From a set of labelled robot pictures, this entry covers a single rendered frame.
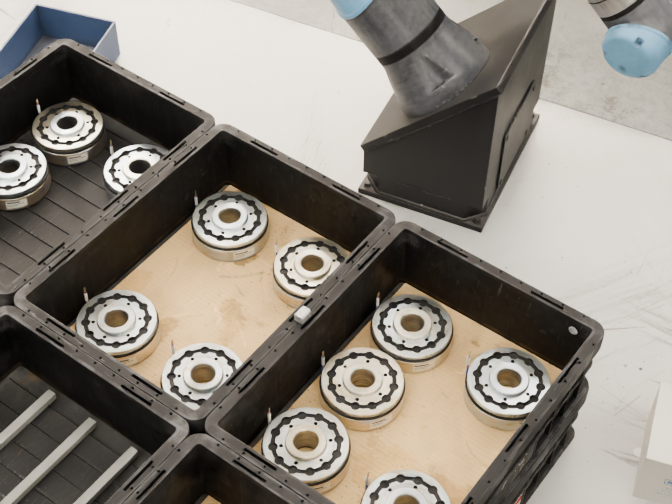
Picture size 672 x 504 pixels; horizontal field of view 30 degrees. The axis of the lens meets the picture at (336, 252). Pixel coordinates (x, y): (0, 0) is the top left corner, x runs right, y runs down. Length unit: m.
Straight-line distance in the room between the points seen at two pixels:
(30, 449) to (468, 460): 0.52
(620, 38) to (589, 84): 1.74
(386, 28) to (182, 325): 0.50
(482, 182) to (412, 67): 0.20
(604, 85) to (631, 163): 1.24
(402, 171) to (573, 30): 1.61
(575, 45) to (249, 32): 1.35
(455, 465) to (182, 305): 0.41
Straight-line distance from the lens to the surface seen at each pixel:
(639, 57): 1.55
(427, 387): 1.56
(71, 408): 1.57
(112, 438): 1.53
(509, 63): 1.75
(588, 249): 1.91
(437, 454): 1.51
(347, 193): 1.63
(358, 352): 1.54
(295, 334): 1.48
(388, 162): 1.88
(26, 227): 1.77
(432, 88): 1.78
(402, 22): 1.76
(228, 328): 1.61
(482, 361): 1.55
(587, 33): 3.44
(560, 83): 3.27
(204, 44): 2.22
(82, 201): 1.79
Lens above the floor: 2.10
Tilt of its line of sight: 49 degrees down
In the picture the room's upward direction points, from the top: 1 degrees clockwise
